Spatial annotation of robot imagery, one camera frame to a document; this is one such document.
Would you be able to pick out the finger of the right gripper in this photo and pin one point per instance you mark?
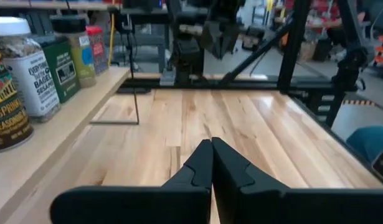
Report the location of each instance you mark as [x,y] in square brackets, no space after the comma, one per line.
[213,40]
[228,39]

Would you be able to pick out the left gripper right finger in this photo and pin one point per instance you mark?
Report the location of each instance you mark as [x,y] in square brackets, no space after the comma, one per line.
[272,205]

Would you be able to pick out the black-lid green-label spice jar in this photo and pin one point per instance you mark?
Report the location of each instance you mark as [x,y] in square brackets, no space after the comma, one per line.
[82,59]

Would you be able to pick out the yellow-lid chili onion jar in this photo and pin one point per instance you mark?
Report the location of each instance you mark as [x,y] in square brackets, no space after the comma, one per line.
[7,118]

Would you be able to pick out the cardboard box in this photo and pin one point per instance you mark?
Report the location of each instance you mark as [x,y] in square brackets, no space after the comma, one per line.
[307,51]

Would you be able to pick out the red-lid smoked paprika tin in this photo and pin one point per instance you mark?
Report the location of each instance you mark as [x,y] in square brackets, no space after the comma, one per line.
[97,49]

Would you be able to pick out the black device box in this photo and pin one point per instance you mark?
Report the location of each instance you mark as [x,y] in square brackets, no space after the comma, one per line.
[119,18]

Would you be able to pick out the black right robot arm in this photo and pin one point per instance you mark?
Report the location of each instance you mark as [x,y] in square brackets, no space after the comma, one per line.
[186,59]

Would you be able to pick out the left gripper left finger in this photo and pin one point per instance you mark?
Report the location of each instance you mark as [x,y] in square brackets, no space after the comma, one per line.
[147,205]

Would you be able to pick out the black table-level camera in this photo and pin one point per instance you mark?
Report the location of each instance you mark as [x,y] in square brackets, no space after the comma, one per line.
[382,168]

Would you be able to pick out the teal blue rounded object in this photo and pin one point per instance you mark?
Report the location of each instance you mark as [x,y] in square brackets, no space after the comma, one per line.
[368,141]

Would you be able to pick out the green black pepper tin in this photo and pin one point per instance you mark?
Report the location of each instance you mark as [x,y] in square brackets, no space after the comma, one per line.
[62,71]

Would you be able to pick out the black aluminium table frame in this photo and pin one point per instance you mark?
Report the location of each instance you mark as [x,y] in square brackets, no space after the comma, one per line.
[291,46]

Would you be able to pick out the silver mounting bracket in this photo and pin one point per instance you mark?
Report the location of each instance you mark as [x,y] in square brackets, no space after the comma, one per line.
[167,77]

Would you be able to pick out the person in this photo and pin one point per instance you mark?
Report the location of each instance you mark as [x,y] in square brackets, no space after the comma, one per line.
[331,23]

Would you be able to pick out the white-lid bagel sesame jar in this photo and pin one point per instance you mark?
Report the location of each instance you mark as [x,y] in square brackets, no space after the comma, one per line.
[35,84]

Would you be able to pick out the wooden shelf riser black legs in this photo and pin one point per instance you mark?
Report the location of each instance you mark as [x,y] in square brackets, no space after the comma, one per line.
[54,140]

